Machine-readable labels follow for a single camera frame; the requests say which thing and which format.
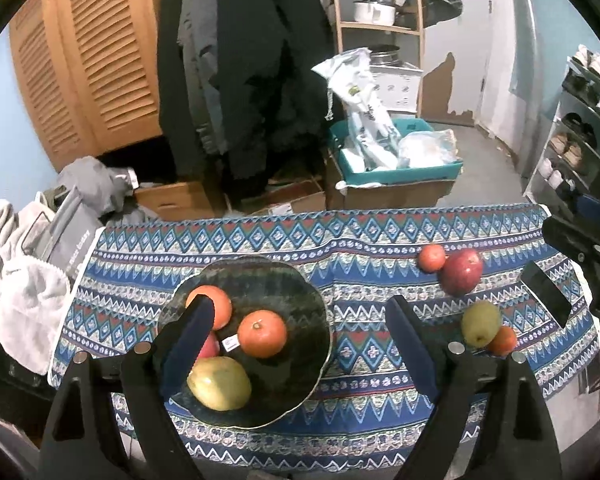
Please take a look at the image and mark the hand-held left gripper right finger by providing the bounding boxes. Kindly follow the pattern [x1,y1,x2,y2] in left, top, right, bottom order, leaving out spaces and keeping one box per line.
[385,296,563,480]

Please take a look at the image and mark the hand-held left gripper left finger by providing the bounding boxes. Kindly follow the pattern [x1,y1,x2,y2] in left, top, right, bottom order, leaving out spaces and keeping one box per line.
[40,294,216,480]

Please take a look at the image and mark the red apple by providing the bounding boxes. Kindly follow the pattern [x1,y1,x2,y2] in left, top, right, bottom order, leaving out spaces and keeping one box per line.
[440,248,484,297]
[196,331,221,360]

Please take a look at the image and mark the orange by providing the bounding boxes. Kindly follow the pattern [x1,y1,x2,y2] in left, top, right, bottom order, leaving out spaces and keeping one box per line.
[185,285,233,331]
[417,243,447,274]
[486,325,518,357]
[237,310,288,359]

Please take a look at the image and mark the yellow green pear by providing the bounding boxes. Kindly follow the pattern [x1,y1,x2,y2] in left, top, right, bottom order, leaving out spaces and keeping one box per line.
[461,300,503,349]

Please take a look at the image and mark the dark green glass bowl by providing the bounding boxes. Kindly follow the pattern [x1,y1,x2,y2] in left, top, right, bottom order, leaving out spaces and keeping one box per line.
[157,255,332,430]

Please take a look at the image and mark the black smartphone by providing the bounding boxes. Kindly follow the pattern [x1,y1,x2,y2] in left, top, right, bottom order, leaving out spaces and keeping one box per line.
[520,260,572,329]

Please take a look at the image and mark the group of assorted shoes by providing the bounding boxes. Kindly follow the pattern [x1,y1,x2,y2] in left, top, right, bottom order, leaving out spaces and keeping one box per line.
[537,45,600,201]

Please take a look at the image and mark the white shoe rack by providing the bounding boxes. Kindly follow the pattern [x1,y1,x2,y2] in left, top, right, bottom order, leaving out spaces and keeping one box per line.
[522,45,600,211]

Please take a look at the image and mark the blue patterned tablecloth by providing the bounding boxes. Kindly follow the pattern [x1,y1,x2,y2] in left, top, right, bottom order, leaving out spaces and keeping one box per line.
[47,203,600,476]

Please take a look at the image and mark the wooden drawer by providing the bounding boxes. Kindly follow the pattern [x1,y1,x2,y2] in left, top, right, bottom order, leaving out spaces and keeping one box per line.
[134,181,226,222]

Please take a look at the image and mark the large cardboard box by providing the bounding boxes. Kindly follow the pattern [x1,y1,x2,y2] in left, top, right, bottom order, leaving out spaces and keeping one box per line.
[325,150,456,209]

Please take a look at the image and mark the grey tote bag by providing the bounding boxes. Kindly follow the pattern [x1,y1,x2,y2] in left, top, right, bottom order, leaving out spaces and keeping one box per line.
[42,187,106,283]

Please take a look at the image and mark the clear plastic bag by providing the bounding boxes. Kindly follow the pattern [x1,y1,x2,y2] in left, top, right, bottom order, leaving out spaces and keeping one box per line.
[397,130,458,167]

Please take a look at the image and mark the teal plastic bin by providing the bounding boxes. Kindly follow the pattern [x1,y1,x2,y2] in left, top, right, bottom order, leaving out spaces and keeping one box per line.
[329,119,464,187]

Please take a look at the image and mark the white fleece blanket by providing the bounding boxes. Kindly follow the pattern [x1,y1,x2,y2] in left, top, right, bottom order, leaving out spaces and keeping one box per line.
[0,199,78,376]

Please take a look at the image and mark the flat cardboard box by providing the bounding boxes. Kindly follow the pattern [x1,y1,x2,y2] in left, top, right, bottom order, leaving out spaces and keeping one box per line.
[240,180,327,216]

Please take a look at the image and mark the white door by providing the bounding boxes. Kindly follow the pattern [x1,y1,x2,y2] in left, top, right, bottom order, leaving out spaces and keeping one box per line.
[475,0,536,161]

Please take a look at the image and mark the grey clothing pile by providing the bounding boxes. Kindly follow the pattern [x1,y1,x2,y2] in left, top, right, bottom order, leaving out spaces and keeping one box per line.
[57,156,161,223]

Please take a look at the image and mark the white patterned box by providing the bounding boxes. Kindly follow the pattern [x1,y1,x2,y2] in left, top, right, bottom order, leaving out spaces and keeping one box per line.
[372,62,423,113]

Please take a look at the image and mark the white printed plastic bag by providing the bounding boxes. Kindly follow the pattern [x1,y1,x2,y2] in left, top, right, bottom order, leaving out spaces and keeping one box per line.
[311,47,401,171]

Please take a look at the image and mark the dark cap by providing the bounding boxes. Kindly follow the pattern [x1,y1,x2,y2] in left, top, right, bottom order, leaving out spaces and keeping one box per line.
[422,0,465,26]

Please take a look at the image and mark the metal pot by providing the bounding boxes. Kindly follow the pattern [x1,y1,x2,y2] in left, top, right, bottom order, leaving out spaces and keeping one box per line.
[369,45,401,66]

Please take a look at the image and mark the dark pan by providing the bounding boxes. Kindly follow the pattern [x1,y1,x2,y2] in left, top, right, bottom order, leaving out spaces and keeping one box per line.
[394,0,423,28]

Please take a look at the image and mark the black hooded coat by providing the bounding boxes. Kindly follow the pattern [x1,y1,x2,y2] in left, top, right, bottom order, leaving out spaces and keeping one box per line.
[215,0,333,198]

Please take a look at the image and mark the wooden shelf rack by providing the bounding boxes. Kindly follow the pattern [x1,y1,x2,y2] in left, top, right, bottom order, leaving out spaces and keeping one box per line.
[322,0,426,111]

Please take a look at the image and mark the grey jacket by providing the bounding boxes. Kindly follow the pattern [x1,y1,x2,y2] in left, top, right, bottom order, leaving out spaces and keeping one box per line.
[177,0,228,156]

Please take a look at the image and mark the white cooking pot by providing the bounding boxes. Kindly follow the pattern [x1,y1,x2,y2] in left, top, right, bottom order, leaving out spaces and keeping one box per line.
[352,0,398,25]

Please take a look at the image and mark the wooden louvred wardrobe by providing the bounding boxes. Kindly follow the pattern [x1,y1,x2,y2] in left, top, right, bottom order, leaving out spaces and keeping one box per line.
[9,0,176,173]

